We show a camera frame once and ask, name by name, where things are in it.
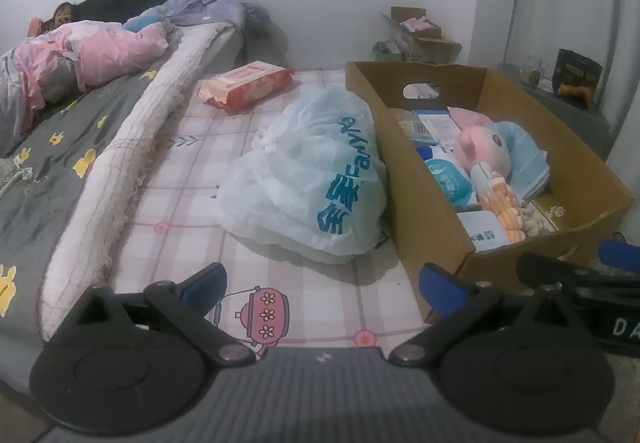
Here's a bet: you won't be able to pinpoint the pink bubble mailer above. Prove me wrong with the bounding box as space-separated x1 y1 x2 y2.
447 106 481 128

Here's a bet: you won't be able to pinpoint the small open cardboard box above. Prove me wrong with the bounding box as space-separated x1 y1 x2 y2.
380 5 463 64

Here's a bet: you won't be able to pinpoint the blue white soft packet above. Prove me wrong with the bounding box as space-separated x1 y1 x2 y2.
425 158 473 206

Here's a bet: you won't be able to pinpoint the grey cabinet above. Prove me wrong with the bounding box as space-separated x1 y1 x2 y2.
500 63 613 161

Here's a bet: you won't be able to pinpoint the purple cloth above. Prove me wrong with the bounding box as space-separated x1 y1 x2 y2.
140 0 246 28

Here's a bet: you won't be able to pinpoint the green paper bag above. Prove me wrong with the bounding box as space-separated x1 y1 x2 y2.
372 40 408 64

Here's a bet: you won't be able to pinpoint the pink quilt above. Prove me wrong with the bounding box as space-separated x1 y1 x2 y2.
0 20 173 134

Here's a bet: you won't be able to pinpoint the grey bedsheet yellow prints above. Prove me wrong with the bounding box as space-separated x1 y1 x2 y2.
0 30 246 374

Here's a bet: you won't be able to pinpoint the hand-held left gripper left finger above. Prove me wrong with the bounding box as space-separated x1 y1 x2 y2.
65 262 258 366

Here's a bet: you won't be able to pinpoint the blue towel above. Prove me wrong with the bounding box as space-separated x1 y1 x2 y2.
492 121 548 198

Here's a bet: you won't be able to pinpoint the white packet green label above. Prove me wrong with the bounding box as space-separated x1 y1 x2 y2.
457 210 511 254

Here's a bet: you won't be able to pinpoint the pink wet wipes packet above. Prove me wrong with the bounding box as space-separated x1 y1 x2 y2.
197 60 295 116

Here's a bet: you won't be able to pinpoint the pink plush toy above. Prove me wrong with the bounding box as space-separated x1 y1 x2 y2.
452 118 516 178

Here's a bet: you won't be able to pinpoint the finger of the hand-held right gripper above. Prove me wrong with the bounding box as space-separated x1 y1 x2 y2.
598 237 640 271
516 252 608 296

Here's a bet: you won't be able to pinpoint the glass jar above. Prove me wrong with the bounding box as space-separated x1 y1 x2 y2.
520 55 543 86

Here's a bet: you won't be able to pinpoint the blue white paper box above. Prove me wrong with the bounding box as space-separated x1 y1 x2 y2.
415 110 456 144

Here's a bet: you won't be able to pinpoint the orange striped sock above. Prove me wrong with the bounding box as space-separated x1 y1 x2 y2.
475 170 526 244

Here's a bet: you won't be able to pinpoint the small yellow box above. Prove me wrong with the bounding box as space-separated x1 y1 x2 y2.
530 195 568 231

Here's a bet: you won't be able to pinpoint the black snack tin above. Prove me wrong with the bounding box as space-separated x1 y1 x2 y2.
555 49 603 98

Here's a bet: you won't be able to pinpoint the white plastic bag blue print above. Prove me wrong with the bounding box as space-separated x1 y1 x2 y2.
212 88 388 264

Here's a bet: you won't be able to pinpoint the long white bolster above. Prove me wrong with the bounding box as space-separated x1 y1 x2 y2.
40 20 236 339

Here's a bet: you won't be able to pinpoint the large cardboard box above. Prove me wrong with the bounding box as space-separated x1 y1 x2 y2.
345 60 636 324

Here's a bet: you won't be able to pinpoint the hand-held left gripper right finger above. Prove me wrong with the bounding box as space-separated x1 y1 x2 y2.
387 262 576 366

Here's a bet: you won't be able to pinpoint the clear plastic packet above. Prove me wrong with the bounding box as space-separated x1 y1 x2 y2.
397 118 426 144

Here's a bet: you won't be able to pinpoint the grey knitted cloth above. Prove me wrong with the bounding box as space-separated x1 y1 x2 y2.
0 155 33 196

